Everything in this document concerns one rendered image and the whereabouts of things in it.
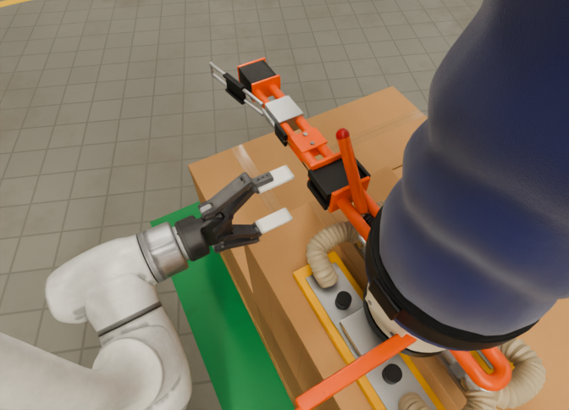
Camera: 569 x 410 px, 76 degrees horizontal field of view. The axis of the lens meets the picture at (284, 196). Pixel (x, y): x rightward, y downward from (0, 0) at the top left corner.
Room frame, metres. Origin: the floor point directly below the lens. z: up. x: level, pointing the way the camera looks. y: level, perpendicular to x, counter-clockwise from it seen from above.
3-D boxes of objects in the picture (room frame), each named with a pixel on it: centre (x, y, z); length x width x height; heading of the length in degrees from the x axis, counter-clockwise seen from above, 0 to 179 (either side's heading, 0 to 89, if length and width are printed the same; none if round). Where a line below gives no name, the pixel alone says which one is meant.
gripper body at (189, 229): (0.32, 0.14, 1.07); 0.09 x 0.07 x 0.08; 119
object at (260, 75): (0.74, 0.06, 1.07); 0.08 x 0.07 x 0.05; 29
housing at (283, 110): (0.62, 0.00, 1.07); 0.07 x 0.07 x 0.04; 29
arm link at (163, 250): (0.28, 0.20, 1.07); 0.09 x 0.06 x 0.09; 29
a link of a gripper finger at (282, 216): (0.38, 0.02, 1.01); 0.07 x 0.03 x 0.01; 119
